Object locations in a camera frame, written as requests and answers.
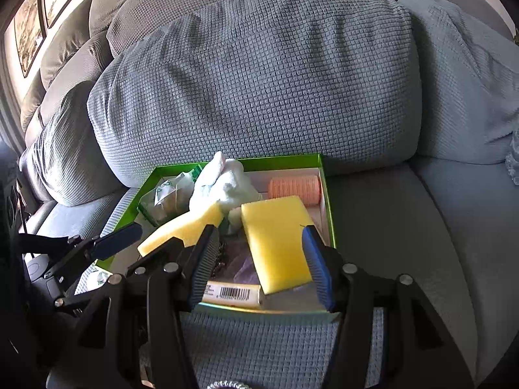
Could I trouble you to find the grey sofa back cushion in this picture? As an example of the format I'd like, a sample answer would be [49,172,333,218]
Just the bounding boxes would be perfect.
[399,0,519,165]
[20,81,122,207]

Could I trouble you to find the tree-print tissue packet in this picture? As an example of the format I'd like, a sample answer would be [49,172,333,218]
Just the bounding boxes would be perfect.
[200,280,268,308]

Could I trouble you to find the pink hair roller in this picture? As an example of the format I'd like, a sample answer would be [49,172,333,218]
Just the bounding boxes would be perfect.
[268,175,322,206]

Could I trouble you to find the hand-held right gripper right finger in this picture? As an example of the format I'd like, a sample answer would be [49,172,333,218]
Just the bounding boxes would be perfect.
[300,225,475,389]

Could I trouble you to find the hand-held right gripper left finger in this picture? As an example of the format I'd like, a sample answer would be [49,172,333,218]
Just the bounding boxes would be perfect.
[77,224,222,389]

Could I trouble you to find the green-printed plastic zip bag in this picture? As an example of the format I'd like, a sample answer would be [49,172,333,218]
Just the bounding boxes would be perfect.
[75,261,112,294]
[137,172,195,228]

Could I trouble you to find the pale terry cloth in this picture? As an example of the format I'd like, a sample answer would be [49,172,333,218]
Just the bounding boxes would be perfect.
[188,151,264,215]

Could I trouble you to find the yellow sponge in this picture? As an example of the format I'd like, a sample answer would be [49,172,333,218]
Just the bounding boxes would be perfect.
[137,203,223,258]
[241,195,315,296]

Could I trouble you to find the wide grey back cushion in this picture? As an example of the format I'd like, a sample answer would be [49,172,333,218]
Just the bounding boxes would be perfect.
[87,0,422,187]

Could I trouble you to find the steel wool scourer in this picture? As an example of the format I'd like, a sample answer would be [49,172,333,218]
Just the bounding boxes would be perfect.
[215,235,232,280]

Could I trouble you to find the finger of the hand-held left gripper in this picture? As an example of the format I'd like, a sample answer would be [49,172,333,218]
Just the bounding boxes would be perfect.
[54,281,112,312]
[42,224,143,280]

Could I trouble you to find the clear spiral hair tie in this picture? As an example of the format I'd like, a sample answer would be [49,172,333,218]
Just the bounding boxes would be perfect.
[206,379,253,389]

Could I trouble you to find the green cardboard box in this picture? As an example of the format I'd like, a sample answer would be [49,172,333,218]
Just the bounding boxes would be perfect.
[95,154,337,314]

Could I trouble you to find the grey sofa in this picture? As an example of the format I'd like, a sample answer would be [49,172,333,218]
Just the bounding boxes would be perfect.
[18,0,519,389]

